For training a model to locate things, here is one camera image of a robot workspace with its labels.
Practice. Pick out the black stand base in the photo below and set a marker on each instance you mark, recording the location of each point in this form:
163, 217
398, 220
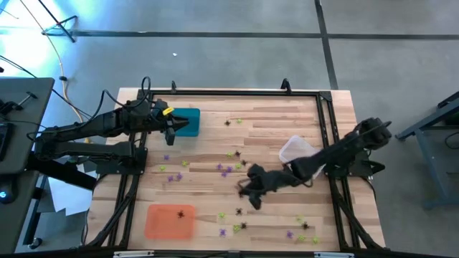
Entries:
59, 24

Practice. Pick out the black camera silver rim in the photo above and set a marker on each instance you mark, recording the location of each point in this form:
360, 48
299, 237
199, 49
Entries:
234, 254

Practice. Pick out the white paper sheet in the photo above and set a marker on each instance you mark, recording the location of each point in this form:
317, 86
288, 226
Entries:
68, 197

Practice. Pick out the dark desk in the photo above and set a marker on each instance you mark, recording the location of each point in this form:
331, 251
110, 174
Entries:
18, 222

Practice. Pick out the white label strip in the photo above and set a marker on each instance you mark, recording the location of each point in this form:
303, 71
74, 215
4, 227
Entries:
133, 254
333, 255

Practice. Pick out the black desk clamp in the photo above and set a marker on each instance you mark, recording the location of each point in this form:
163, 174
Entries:
9, 106

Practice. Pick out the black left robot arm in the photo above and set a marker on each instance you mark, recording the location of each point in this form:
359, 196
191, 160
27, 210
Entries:
82, 125

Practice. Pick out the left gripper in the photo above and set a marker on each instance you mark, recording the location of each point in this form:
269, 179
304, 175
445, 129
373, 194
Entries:
154, 116

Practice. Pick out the orange plastic bin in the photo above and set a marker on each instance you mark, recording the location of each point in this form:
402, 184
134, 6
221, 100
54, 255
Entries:
161, 225

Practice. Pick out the black aluminium table frame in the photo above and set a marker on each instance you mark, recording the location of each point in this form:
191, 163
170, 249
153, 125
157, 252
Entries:
233, 92

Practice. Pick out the black computer mouse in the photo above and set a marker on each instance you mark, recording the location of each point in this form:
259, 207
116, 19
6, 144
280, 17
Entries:
6, 195

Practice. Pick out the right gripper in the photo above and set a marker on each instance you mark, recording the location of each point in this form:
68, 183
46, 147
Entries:
269, 179

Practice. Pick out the black diagonal bar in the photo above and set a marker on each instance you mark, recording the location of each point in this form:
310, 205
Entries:
61, 172

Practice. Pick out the yellow label tag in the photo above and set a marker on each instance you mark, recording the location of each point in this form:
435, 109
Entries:
168, 111

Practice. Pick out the clear plastic bin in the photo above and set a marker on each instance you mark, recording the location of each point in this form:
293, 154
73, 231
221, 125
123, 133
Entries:
295, 148

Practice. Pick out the small black frame clamp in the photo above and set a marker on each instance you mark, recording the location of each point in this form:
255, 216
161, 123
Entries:
174, 86

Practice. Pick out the teal plastic bin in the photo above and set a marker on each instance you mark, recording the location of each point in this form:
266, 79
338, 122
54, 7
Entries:
193, 114

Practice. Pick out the black caster wheel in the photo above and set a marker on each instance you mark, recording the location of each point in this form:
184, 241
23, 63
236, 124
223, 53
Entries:
35, 243

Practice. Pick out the grey desk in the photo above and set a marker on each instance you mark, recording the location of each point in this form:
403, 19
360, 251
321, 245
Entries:
32, 104

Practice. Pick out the blue-grey metal table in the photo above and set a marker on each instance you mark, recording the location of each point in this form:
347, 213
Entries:
430, 121

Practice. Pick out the large black frame clamp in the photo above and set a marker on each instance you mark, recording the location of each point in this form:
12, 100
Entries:
285, 85

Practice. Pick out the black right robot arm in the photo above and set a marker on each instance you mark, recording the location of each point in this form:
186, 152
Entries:
340, 152

